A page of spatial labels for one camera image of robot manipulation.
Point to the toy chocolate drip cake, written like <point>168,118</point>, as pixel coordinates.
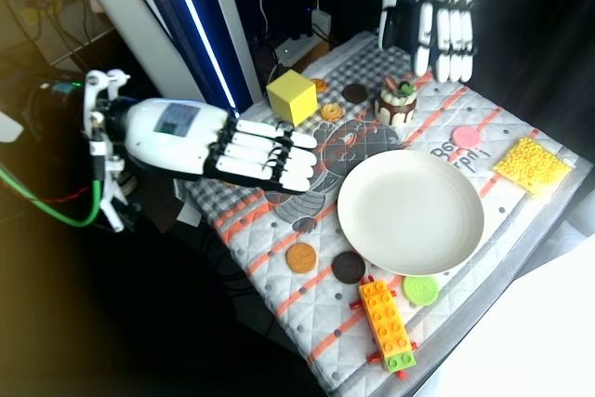
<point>395,101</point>

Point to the white round plate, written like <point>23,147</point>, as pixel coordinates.
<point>409,211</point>

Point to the yellow cube block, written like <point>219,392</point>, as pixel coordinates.
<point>293,97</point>

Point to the black column with blue light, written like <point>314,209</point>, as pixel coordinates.
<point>218,20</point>

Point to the white plug adapter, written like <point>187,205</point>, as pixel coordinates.
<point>321,21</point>

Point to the white pillar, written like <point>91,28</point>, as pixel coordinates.
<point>130,11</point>

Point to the dark brown toy cookie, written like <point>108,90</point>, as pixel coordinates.
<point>355,92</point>
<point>348,267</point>

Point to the white power strip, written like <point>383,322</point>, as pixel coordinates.
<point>295,50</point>

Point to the small orange toy cookie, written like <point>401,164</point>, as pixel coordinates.
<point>320,85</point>

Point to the flower-shaped toy cookie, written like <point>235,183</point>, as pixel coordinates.
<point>333,111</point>

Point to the pink round toy cookie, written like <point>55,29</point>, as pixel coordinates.
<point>467,137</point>

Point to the tan round toy cookie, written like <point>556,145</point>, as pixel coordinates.
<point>301,257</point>

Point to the yellow bumpy square pad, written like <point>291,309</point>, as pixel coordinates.
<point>532,167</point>

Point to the grey quilt with bear print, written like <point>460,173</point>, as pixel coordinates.
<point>302,322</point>

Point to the orange and green brick train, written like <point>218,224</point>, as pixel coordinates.
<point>388,325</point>

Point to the green round toy cookie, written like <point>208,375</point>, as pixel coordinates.
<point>421,290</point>

